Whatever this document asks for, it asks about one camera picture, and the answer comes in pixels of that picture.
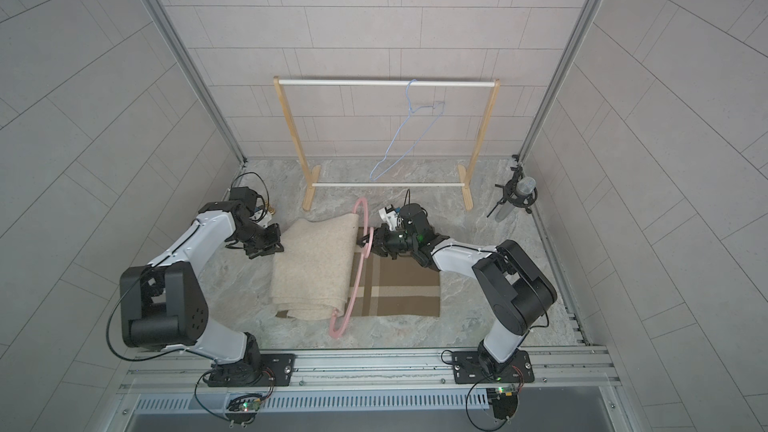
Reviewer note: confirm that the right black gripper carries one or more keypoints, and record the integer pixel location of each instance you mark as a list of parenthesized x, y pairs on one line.
[(382, 244)]

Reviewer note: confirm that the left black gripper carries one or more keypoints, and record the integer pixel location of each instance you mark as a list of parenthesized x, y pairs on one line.
[(267, 240)]

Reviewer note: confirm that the brown plaid scarf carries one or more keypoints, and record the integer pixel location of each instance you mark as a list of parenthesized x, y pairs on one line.
[(390, 287)]

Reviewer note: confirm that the beige wool scarf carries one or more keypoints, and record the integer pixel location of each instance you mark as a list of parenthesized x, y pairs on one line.
[(311, 276)]

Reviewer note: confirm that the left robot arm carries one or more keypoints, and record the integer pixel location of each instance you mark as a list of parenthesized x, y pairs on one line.
[(162, 307)]

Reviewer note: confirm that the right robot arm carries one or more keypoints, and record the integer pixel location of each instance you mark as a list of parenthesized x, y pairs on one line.
[(518, 293)]

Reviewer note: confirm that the wooden clothes rack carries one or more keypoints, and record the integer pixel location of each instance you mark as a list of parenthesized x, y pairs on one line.
[(382, 129)]

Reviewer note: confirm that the left circuit board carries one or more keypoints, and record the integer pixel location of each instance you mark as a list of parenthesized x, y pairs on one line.
[(248, 403)]

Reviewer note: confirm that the circuit board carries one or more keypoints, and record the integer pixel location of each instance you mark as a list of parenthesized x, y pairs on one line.
[(248, 403), (503, 403)]

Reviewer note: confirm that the right circuit board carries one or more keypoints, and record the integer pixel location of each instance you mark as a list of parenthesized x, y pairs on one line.
[(503, 403)]

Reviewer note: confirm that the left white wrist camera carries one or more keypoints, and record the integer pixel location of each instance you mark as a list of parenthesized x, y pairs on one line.
[(263, 218)]

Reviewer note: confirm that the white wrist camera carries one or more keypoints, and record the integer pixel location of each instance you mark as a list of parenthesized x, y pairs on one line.
[(263, 218), (390, 217)]

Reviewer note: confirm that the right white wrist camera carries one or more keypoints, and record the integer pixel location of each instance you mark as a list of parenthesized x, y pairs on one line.
[(390, 217)]

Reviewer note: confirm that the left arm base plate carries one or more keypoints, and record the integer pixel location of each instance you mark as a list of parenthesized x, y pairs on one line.
[(274, 370)]

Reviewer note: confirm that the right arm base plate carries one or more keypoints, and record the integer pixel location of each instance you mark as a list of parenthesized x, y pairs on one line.
[(471, 367)]

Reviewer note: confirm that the aluminium mounting rail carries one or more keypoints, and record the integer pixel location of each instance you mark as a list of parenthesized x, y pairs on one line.
[(440, 368)]

